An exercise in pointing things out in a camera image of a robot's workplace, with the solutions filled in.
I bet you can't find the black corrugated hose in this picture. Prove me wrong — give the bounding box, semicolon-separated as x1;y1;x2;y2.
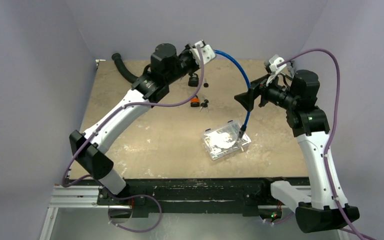
111;52;140;84

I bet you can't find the black padlock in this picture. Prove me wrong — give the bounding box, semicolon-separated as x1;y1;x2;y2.
187;73;200;88

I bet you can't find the orange padlock with keys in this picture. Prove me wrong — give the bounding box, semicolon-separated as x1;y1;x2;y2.
189;95;209;112

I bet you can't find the black aluminium base frame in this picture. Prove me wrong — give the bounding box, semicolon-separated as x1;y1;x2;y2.
47;178;342;220

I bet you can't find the clear plastic parts box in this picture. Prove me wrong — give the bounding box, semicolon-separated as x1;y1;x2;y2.
201;120;252;161

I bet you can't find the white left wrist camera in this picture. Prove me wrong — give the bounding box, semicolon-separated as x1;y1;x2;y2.
190;40;216;66

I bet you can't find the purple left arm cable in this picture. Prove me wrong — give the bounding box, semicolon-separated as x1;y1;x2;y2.
61;44;206;233

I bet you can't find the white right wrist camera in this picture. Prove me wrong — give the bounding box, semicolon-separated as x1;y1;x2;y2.
264;54;287;87

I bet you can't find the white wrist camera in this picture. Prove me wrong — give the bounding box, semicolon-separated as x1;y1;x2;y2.
264;54;287;87
190;40;216;66

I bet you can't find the blue hose with fitting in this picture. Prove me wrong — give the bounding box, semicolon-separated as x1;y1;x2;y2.
213;49;252;140

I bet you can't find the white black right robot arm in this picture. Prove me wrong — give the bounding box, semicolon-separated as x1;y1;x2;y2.
234;69;360;233

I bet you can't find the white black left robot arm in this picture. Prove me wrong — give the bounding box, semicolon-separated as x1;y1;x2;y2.
69;40;216;205

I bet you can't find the black padlock key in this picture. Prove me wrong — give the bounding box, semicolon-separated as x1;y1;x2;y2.
203;78;209;88

